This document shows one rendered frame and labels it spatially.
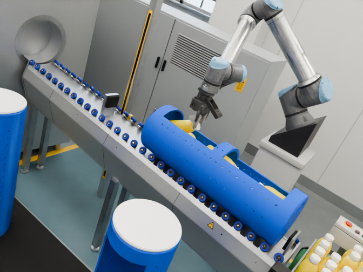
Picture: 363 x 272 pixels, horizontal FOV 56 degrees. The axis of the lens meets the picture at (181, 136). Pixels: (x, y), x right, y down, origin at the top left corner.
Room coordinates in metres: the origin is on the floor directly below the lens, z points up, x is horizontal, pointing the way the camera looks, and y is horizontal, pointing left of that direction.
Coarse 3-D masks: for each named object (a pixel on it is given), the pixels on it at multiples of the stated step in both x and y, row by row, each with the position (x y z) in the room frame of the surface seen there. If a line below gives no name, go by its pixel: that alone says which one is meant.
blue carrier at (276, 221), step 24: (168, 120) 1.64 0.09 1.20; (144, 144) 1.65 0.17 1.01; (168, 144) 1.55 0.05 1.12; (192, 144) 1.52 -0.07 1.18; (216, 144) 1.72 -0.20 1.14; (192, 168) 1.46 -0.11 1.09; (216, 168) 1.42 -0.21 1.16; (240, 168) 1.63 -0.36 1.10; (216, 192) 1.38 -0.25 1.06; (240, 192) 1.33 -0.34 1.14; (264, 192) 1.31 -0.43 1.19; (288, 192) 1.49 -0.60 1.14; (240, 216) 1.31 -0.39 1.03; (264, 216) 1.25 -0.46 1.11; (288, 216) 1.23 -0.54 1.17; (264, 240) 1.28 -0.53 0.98
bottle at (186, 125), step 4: (172, 120) 1.71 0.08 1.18; (176, 120) 1.70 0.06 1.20; (180, 120) 1.68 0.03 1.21; (184, 120) 1.67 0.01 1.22; (188, 120) 1.66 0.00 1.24; (176, 124) 1.67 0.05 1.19; (180, 124) 1.66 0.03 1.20; (184, 124) 1.64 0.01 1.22; (188, 124) 1.64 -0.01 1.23; (192, 124) 1.64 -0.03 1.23; (168, 128) 1.69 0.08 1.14; (184, 128) 1.64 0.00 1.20; (188, 128) 1.63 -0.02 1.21; (192, 128) 1.63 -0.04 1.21; (188, 132) 1.64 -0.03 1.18
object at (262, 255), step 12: (36, 72) 2.23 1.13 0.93; (48, 84) 2.13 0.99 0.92; (84, 108) 1.95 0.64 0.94; (96, 120) 1.87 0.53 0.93; (108, 132) 1.80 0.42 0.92; (144, 156) 1.66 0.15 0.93; (156, 168) 1.60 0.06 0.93; (168, 180) 1.54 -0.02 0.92; (180, 192) 1.49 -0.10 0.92; (216, 216) 1.38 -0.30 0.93; (228, 228) 1.33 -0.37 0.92; (240, 240) 1.29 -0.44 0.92; (264, 252) 1.24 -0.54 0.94
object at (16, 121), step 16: (16, 112) 1.47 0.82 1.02; (0, 128) 1.40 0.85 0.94; (16, 128) 1.47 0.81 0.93; (0, 144) 1.41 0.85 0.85; (16, 144) 1.49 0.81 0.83; (0, 160) 1.41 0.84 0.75; (16, 160) 1.51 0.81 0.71; (0, 176) 1.42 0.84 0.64; (16, 176) 1.54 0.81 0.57; (0, 192) 1.43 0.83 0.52; (0, 208) 1.44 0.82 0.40; (0, 224) 1.45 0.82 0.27
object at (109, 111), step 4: (104, 96) 1.95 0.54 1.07; (108, 96) 1.94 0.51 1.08; (112, 96) 1.97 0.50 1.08; (116, 96) 1.99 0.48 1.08; (104, 100) 1.94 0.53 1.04; (108, 100) 1.93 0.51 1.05; (112, 100) 1.96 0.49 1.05; (116, 100) 1.99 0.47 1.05; (104, 104) 1.94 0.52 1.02; (108, 104) 1.94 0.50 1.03; (112, 104) 1.97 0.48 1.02; (116, 104) 2.00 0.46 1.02; (104, 108) 1.94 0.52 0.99; (108, 108) 1.97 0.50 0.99; (112, 108) 2.00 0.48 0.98; (100, 112) 1.95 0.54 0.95; (104, 112) 1.95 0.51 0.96; (108, 112) 1.98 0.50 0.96; (112, 112) 2.01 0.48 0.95
